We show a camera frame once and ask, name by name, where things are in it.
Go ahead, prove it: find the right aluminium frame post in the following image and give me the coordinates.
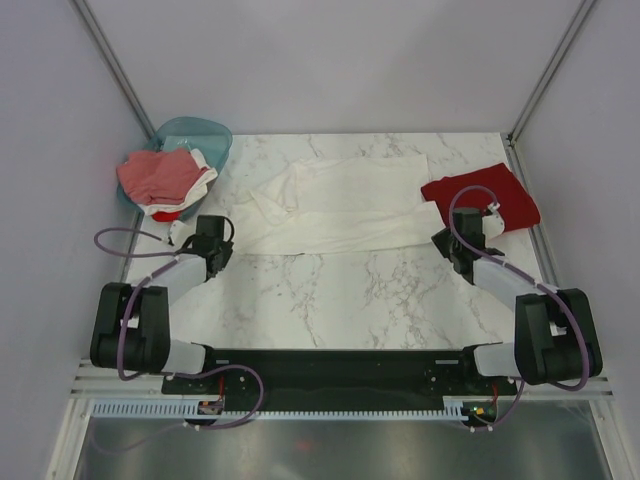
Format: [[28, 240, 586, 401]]
[[503, 0, 599, 148]]

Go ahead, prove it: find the white t shirt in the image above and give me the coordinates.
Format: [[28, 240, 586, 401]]
[[230, 155, 444, 256]]

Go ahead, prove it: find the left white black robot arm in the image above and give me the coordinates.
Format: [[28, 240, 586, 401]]
[[89, 215, 235, 393]]

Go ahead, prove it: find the white shirt red trim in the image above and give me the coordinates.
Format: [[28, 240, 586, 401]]
[[137, 148, 218, 223]]

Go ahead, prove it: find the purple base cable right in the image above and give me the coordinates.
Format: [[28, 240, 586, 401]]
[[462, 379, 526, 434]]

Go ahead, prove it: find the aluminium extrusion crossbar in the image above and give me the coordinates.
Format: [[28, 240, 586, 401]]
[[71, 360, 614, 401]]

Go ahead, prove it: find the aluminium frame post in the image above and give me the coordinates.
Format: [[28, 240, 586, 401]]
[[503, 0, 599, 148], [69, 0, 155, 138]]

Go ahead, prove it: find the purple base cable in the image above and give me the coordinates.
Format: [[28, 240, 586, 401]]
[[182, 363, 266, 432], [462, 379, 526, 434]]

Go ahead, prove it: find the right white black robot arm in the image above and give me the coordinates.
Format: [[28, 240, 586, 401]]
[[432, 207, 603, 394]]

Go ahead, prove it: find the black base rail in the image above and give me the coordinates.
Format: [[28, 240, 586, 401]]
[[162, 349, 516, 410]]

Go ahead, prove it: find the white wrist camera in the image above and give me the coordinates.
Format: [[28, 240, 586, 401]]
[[166, 220, 191, 248], [482, 202, 506, 239]]

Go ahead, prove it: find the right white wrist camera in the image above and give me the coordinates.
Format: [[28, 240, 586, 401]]
[[482, 202, 506, 239]]

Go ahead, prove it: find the teal plastic basket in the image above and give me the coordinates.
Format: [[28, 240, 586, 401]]
[[117, 117, 233, 220]]

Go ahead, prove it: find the folded red t shirt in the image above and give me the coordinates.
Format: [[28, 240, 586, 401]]
[[420, 162, 543, 236]]

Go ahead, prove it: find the white slotted cable duct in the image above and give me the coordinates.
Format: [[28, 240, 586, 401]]
[[91, 399, 468, 421]]

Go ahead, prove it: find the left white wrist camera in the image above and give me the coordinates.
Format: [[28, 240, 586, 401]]
[[166, 220, 191, 248]]

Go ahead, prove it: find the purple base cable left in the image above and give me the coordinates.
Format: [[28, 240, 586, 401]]
[[182, 363, 266, 432]]

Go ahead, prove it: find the left aluminium frame post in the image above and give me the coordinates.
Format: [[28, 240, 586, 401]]
[[69, 0, 155, 138]]

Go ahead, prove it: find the pink t shirt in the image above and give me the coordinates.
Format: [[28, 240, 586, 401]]
[[116, 148, 208, 205]]

